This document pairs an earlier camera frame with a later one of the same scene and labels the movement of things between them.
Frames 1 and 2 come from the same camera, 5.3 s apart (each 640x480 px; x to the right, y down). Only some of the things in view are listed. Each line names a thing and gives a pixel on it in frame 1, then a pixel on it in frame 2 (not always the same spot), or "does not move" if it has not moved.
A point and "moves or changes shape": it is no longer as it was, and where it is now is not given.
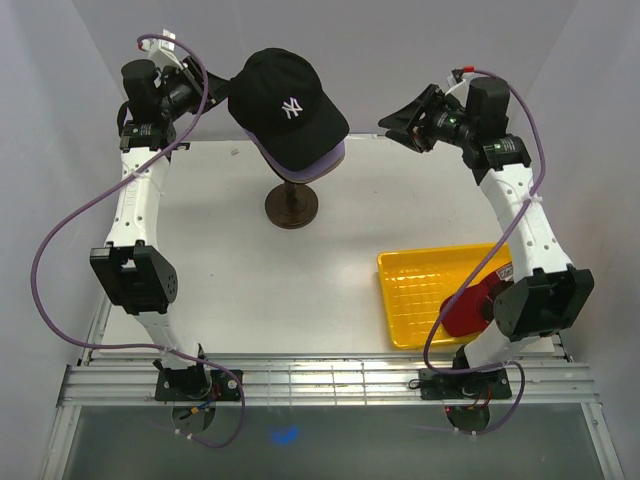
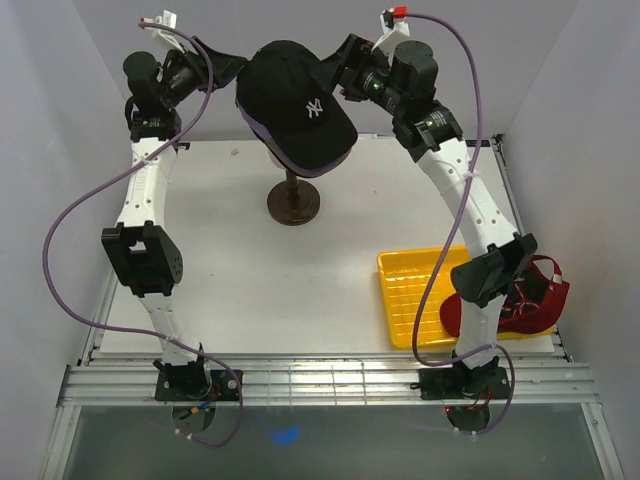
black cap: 277,100 moves or changes shape
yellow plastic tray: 417,284 does not move
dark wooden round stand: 291,205 does not move
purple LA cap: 307,174 moves or changes shape
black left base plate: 197,384 does not move
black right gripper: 403,125 -> 355,54
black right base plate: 489,385 does not move
